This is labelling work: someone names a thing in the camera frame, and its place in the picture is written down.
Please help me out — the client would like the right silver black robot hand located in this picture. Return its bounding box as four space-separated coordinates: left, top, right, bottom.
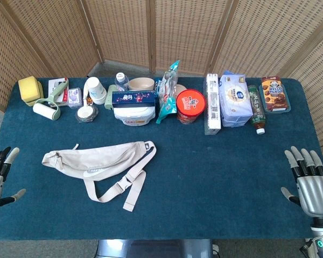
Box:
281 146 323 218

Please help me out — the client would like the beige waist bag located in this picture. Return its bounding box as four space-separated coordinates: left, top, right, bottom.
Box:
41 140 157 212

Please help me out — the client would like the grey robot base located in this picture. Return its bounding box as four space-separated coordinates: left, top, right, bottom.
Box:
95 239 219 258

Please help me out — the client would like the teal snack bag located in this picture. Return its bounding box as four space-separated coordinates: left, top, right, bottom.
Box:
155 60 180 125

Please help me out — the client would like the green white lint roller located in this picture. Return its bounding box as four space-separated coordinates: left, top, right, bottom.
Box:
32 79 70 121

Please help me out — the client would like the teal plastic tray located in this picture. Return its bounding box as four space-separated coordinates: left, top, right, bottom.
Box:
258 84 292 114

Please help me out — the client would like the yellow sponge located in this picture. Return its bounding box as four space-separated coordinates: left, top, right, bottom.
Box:
18 76 39 103

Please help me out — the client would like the green tea bottle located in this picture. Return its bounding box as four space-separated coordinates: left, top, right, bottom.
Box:
247 84 266 135

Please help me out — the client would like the Hello Panda biscuit box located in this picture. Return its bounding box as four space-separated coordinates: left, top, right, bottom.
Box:
260 75 290 112

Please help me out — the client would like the dark blue table cloth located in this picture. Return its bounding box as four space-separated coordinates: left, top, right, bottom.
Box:
0 77 323 241

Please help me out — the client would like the white red flat box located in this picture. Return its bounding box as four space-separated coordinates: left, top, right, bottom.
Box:
48 77 69 107

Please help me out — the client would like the small clear purple box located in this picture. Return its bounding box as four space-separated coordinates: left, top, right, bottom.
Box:
67 87 83 109

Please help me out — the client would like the white blue tissue pack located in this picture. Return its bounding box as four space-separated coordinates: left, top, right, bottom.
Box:
219 70 254 128

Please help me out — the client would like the long white clear box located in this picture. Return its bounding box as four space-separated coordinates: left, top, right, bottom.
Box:
203 73 222 136

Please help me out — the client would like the pale green plastic object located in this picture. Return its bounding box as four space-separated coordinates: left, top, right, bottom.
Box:
104 84 118 111

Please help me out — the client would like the white plastic tub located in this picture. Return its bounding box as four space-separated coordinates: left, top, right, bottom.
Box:
113 105 157 127

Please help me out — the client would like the red lid noodle cup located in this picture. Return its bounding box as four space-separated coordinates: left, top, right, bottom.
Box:
175 89 207 125

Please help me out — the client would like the long dark blue box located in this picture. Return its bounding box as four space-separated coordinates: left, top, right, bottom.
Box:
111 90 157 110

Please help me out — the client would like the small clear water bottle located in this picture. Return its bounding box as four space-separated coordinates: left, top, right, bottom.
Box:
114 71 130 92

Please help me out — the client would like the beige round dish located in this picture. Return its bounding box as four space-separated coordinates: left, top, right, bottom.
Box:
174 83 188 97

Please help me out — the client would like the beige bowl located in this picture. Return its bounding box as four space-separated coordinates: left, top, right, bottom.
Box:
128 77 155 91

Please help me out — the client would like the woven bamboo folding screen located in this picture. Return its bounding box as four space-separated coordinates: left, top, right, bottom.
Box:
0 0 323 189

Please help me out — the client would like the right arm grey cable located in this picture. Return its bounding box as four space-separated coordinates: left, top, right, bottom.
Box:
300 230 323 254

